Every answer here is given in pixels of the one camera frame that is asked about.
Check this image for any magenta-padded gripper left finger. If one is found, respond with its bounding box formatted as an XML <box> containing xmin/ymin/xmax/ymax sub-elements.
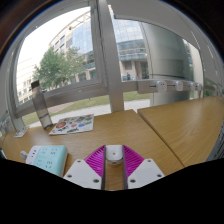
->
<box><xmin>63</xmin><ymin>144</ymin><xmax>107</xmax><ymax>191</ymax></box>

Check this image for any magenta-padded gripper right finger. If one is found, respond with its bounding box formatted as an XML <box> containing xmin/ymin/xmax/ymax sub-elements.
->
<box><xmin>122</xmin><ymin>144</ymin><xmax>166</xmax><ymax>190</ymax></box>

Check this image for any small white charger block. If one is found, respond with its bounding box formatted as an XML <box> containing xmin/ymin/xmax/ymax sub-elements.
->
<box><xmin>105</xmin><ymin>144</ymin><xmax>124</xmax><ymax>166</ymax></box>

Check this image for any white and teal power strip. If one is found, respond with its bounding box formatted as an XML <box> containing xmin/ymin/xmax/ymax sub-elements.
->
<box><xmin>25</xmin><ymin>144</ymin><xmax>69</xmax><ymax>178</ymax></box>

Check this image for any large colourful sticker sheet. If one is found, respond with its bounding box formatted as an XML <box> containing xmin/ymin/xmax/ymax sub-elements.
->
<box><xmin>48</xmin><ymin>114</ymin><xmax>95</xmax><ymax>136</ymax></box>

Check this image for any small colourful sticker sheet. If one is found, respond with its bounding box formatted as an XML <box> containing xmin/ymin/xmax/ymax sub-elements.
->
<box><xmin>13</xmin><ymin>125</ymin><xmax>30</xmax><ymax>138</ymax></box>

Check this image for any clear bottle with dark cap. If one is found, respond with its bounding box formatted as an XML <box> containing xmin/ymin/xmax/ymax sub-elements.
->
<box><xmin>30</xmin><ymin>79</ymin><xmax>54</xmax><ymax>131</ymax></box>

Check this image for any long grey outlet rail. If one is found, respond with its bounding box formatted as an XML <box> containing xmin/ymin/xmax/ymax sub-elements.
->
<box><xmin>137</xmin><ymin>79</ymin><xmax>204</xmax><ymax>95</ymax></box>

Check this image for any short grey outlet rail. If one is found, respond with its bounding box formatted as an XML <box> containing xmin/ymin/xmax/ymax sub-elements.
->
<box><xmin>0</xmin><ymin>111</ymin><xmax>14</xmax><ymax>134</ymax></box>

